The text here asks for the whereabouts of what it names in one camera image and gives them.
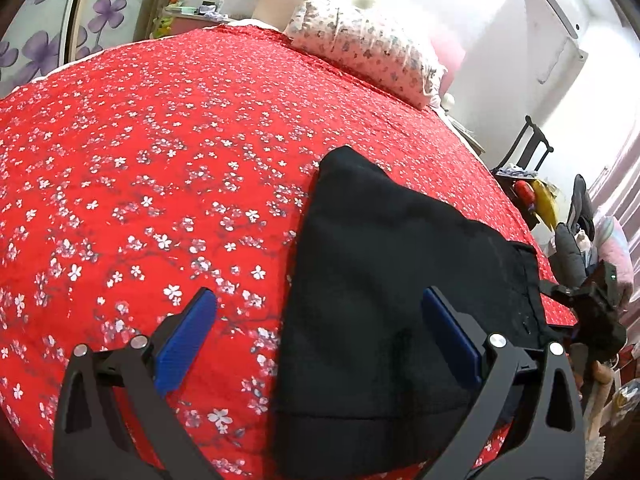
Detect red floral bedspread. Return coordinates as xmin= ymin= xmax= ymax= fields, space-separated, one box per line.
xmin=0 ymin=25 xmax=582 ymax=480

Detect dark grey jacket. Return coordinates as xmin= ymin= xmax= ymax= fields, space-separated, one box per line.
xmin=552 ymin=174 xmax=597 ymax=292

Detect beige headboard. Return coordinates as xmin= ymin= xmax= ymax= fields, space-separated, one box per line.
xmin=251 ymin=0 xmax=312 ymax=32

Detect white air conditioner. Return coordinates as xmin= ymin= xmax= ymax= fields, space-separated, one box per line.
xmin=520 ymin=0 xmax=589 ymax=86

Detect person's right hand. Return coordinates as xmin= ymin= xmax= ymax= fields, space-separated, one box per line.
xmin=575 ymin=342 xmax=614 ymax=397

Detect black wooden chair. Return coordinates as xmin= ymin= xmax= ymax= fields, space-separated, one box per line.
xmin=492 ymin=115 xmax=555 ymax=182

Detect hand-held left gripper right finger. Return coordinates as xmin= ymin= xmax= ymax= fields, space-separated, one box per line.
xmin=421 ymin=286 xmax=587 ymax=480

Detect pink curtain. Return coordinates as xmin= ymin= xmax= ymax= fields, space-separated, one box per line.
xmin=585 ymin=150 xmax=640 ymax=221

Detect black pants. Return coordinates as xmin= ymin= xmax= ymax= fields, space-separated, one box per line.
xmin=272 ymin=146 xmax=557 ymax=479

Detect yellow plush toy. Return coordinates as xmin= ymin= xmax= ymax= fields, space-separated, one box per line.
xmin=530 ymin=177 xmax=559 ymax=229

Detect cluttered bedside table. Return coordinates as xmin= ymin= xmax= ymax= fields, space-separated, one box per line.
xmin=152 ymin=0 xmax=237 ymax=37

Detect wooden bedside table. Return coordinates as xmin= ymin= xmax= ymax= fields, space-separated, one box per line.
xmin=450 ymin=114 xmax=487 ymax=162

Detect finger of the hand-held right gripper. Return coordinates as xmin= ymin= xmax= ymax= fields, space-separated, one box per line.
xmin=537 ymin=280 xmax=582 ymax=307

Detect purple flower wardrobe door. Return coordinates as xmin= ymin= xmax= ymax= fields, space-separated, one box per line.
xmin=0 ymin=0 xmax=177 ymax=97

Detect red plush toy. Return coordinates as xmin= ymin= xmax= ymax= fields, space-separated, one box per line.
xmin=515 ymin=180 xmax=539 ymax=212

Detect white floral pillow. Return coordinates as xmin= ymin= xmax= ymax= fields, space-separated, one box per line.
xmin=285 ymin=0 xmax=447 ymax=110

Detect pink pastel pillow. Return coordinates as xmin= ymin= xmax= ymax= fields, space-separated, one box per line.
xmin=592 ymin=214 xmax=637 ymax=307

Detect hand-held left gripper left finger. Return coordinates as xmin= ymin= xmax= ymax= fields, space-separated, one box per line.
xmin=52 ymin=287 xmax=221 ymax=480

